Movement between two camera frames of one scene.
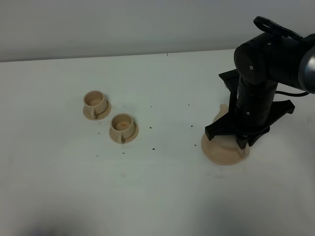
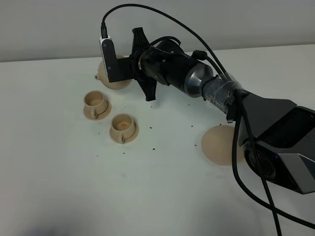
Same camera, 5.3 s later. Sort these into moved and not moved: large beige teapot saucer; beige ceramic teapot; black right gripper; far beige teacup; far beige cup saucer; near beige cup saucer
Moved: beige ceramic teapot; black right gripper
Not moved: far beige teacup; far beige cup saucer; large beige teapot saucer; near beige cup saucer
